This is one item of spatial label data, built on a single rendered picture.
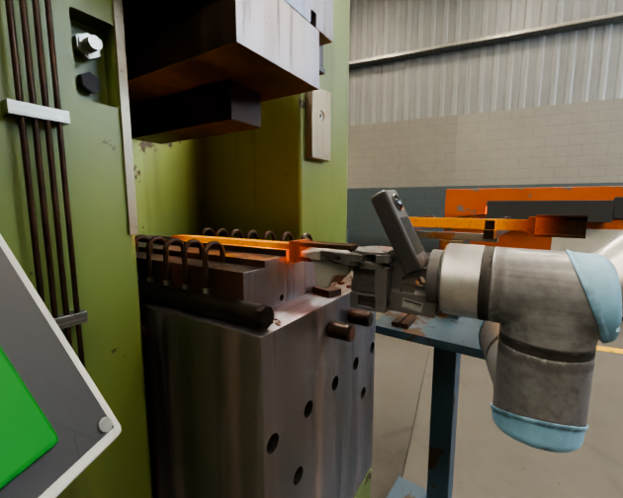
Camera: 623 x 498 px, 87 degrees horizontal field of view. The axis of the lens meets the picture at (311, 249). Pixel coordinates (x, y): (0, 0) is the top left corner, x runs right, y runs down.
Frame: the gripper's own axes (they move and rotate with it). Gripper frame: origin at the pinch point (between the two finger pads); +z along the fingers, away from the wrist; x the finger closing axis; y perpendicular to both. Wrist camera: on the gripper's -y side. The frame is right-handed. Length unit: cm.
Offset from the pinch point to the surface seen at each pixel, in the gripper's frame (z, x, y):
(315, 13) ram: 3.5, 6.3, -38.6
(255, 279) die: 3.0, -10.0, 3.4
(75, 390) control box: -11.3, -38.4, 1.4
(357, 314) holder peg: -5.0, 7.7, 12.2
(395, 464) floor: 8, 80, 100
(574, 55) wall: -91, 774, -286
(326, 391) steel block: -3.2, 0.1, 23.6
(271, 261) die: 3.0, -6.4, 1.4
